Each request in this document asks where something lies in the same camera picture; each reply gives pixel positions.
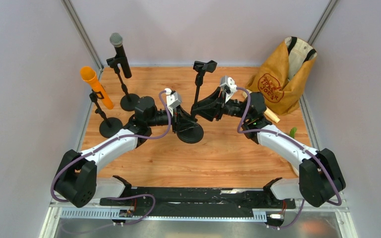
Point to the brown paper bag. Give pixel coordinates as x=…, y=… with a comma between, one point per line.
x=281, y=79

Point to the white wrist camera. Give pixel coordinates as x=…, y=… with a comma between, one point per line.
x=173, y=99
x=228, y=86

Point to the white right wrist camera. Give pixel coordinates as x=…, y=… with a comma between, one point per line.
x=228, y=86

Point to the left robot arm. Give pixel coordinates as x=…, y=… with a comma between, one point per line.
x=76, y=179

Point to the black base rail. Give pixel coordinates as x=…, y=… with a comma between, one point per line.
x=186, y=204

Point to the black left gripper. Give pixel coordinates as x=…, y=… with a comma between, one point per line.
x=177, y=120

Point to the cream microphone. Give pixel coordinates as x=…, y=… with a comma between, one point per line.
x=268, y=112

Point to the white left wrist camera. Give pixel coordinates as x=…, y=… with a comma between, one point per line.
x=173, y=99

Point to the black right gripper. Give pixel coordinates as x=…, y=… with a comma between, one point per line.
x=209, y=109

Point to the black microphone stand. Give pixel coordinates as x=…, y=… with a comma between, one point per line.
x=128, y=101
x=196, y=134
x=109, y=126

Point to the black grey-headed microphone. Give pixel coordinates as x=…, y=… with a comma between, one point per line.
x=117, y=41

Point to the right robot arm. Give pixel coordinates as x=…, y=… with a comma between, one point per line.
x=320, y=179

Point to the orange microphone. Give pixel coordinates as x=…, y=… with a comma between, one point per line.
x=89, y=76

